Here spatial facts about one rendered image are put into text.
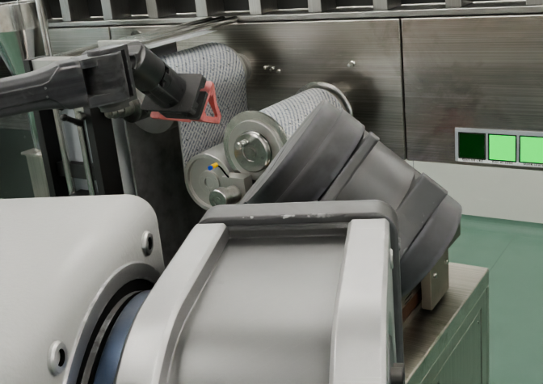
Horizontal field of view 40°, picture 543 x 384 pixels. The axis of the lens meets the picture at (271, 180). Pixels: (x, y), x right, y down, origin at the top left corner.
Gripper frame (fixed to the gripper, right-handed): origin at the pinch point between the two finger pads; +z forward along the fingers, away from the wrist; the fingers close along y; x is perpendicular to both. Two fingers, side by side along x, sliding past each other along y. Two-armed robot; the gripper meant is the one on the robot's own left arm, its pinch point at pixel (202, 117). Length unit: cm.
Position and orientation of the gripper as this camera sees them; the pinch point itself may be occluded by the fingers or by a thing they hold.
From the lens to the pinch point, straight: 123.5
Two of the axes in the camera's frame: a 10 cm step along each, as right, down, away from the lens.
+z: 4.7, 3.7, 8.0
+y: 8.4, 0.9, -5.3
